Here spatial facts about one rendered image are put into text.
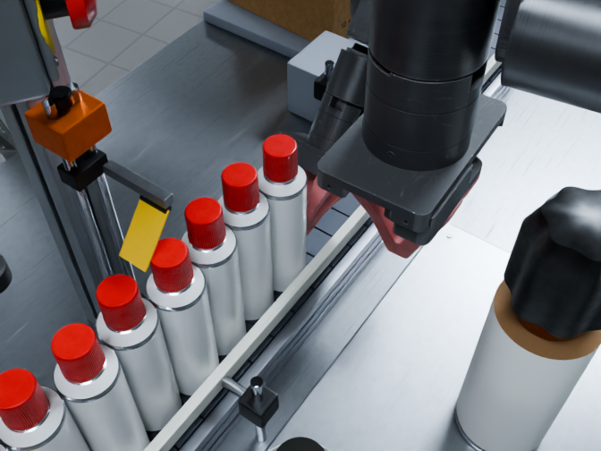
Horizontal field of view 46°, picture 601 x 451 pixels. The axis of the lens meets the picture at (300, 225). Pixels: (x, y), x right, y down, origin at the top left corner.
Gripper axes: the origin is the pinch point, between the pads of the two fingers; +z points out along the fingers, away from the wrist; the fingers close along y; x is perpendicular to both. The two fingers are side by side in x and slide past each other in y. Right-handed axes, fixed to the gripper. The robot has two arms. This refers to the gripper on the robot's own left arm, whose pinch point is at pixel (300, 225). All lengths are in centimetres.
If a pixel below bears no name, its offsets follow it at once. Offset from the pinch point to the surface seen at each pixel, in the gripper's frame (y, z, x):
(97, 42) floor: -158, 12, 132
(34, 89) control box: 0.6, -11.7, -42.4
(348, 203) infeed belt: 0.0, -2.2, 11.5
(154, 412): 1.4, 17.1, -19.2
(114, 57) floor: -147, 14, 130
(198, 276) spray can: 1.6, 2.5, -20.4
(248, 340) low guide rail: 3.5, 10.6, -9.7
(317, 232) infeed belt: -0.4, 1.6, 6.8
